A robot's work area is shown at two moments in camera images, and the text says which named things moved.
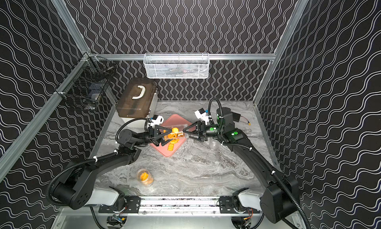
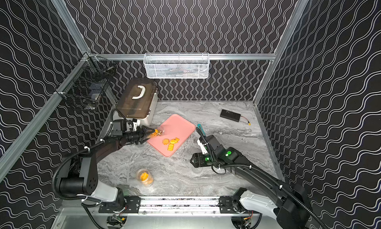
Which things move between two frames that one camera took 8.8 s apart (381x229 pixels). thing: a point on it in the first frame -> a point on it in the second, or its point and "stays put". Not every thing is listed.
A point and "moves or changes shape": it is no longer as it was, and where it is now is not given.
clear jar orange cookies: x=145 y=177 stays put
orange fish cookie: x=175 y=141 stays put
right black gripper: x=201 y=135 -> x=197 y=157
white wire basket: x=176 y=65 stays put
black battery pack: x=236 y=117 stays put
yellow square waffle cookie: x=170 y=147 stays put
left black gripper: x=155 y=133 -> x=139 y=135
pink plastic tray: x=176 y=124 stays put
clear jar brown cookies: x=173 y=137 moves or changes shape
